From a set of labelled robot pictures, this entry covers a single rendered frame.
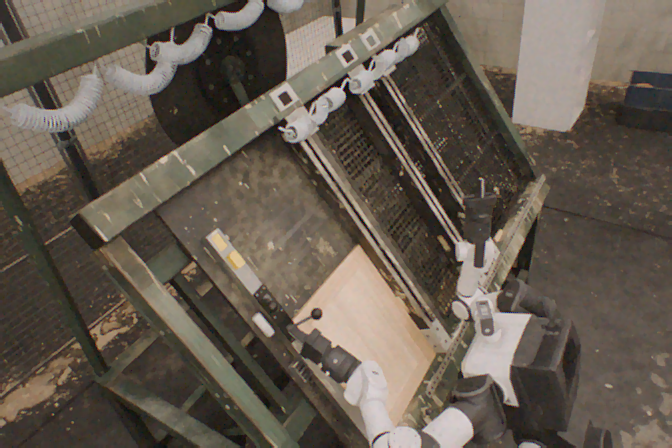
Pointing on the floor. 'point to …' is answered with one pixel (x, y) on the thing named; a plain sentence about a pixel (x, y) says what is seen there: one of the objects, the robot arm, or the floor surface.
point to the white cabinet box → (556, 61)
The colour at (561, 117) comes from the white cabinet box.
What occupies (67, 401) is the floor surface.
